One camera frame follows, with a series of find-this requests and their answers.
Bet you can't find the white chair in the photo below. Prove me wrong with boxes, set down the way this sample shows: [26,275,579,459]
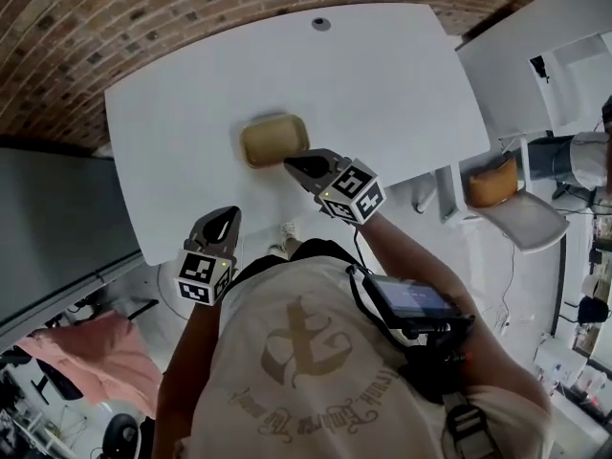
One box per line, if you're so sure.
[457,131,572,255]

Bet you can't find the white table leg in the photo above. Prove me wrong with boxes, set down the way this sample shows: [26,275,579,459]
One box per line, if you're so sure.
[413,164,461,223]

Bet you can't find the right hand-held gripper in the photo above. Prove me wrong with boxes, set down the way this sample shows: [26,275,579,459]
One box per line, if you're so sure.
[283,148,387,227]

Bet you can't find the pink cloth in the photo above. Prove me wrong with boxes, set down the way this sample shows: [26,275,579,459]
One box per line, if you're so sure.
[17,310,163,421]

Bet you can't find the person's white shoe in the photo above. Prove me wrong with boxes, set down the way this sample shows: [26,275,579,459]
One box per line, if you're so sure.
[269,221,301,258]

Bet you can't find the person's left forearm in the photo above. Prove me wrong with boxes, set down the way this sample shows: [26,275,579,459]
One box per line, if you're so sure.
[151,297,231,459]

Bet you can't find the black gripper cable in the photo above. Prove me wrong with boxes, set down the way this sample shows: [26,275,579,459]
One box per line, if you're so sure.
[352,223,366,268]

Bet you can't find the tan rectangular tray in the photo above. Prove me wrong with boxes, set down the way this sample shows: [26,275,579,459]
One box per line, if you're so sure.
[238,113,310,169]

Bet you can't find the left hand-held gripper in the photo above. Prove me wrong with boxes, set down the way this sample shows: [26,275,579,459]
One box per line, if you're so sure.
[173,205,243,308]

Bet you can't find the black chest harness strap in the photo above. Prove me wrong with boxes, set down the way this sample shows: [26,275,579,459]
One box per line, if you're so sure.
[394,323,506,459]

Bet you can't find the person's beige printed shirt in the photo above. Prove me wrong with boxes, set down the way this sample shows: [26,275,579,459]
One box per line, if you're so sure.
[190,254,556,459]

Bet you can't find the person's right forearm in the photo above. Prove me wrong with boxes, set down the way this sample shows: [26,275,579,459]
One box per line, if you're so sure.
[354,210,554,413]

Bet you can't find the black chest-mounted screen device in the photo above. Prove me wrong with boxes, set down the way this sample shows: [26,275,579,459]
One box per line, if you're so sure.
[347,264,475,335]

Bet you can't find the person's black shorts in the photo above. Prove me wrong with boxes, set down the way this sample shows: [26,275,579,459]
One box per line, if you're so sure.
[232,237,361,282]

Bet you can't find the white side desk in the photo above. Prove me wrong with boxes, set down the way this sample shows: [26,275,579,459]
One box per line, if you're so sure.
[454,30,612,139]

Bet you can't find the grey partition panel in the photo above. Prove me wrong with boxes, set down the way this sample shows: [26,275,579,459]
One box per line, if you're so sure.
[0,134,145,339]

